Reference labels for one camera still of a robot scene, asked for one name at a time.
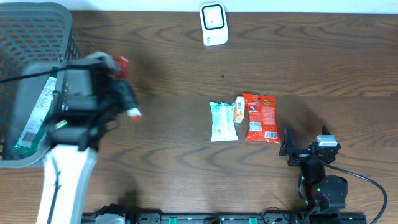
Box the grey plastic mesh basket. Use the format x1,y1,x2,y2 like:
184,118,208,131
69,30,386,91
1,2,81,169

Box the white barcode scanner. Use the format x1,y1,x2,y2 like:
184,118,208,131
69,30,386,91
199,2,229,47

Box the light green snack packet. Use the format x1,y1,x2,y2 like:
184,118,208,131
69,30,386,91
210,101,239,142

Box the large red snack bag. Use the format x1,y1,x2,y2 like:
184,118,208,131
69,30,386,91
243,93,280,143

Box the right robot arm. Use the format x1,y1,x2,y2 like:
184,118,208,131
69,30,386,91
279,126,348,223

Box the white green snack packet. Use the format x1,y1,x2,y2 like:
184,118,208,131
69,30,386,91
12,72,57,156

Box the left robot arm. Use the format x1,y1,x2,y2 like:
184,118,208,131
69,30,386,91
37,52,142,223

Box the small orange snack packet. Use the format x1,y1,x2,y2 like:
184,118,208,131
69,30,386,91
234,96,245,123

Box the small red snack packet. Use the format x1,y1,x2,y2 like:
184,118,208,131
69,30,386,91
114,57,143,120

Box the right black cable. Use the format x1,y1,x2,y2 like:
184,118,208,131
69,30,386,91
323,161,389,224

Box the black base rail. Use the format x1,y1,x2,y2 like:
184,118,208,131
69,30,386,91
81,212,368,224

